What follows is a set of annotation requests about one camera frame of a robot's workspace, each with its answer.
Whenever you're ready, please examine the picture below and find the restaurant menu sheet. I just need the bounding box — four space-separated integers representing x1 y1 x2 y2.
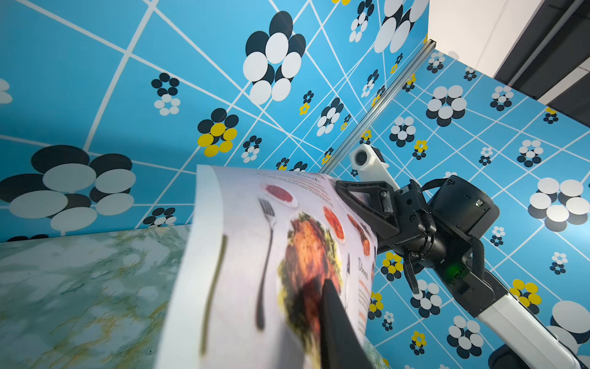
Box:
155 165 376 368

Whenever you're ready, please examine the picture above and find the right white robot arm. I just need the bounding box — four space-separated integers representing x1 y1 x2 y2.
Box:
335 175 588 368

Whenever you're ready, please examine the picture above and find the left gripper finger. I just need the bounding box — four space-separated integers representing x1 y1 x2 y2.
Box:
320 279 373 369

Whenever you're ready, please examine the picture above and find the right aluminium corner post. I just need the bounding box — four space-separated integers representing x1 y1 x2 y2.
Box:
319 39 436 175

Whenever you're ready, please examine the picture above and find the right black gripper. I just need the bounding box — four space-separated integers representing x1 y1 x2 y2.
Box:
335 181 443 254

